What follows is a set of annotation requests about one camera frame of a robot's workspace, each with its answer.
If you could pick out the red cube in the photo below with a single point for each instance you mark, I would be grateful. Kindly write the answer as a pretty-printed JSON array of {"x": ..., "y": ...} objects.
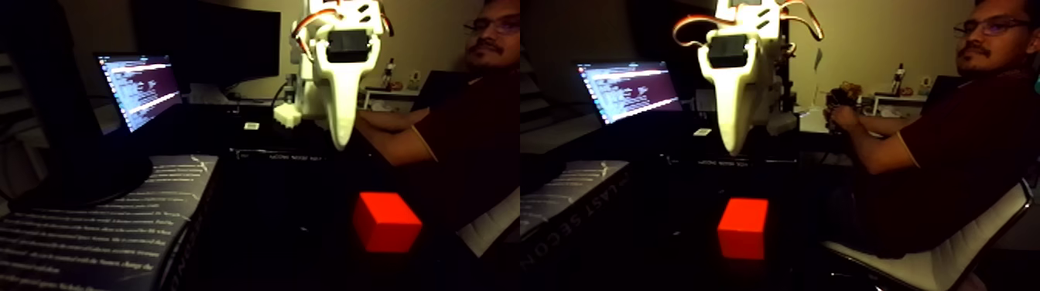
[{"x": 386, "y": 223}]

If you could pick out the dark leader arm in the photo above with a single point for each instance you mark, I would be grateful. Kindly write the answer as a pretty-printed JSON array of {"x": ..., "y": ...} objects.
[{"x": 837, "y": 96}]

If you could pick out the person's left hand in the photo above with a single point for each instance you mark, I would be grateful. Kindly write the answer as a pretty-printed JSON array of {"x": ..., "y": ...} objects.
[{"x": 843, "y": 119}]

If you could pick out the small white tag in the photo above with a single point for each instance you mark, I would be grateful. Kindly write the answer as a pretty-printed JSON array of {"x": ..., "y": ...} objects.
[{"x": 252, "y": 125}]

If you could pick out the black computer monitor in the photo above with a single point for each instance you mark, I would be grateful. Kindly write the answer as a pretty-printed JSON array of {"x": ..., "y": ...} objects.
[{"x": 211, "y": 41}]

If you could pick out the open laptop lit screen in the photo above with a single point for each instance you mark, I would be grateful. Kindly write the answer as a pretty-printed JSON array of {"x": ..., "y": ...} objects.
[{"x": 142, "y": 89}]

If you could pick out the black book white lettering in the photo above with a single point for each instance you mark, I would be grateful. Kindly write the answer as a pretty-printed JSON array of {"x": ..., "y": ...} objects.
[{"x": 81, "y": 244}]

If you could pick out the large black stand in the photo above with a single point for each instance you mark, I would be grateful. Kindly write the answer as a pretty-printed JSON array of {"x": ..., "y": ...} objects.
[{"x": 49, "y": 122}]

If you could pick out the small figurine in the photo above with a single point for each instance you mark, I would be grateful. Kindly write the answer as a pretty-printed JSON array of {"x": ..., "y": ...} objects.
[{"x": 899, "y": 80}]

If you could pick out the person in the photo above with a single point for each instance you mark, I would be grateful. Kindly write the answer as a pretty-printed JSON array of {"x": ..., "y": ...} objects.
[{"x": 975, "y": 138}]

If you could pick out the white office chair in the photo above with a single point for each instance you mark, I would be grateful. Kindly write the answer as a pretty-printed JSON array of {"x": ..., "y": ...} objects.
[{"x": 959, "y": 260}]

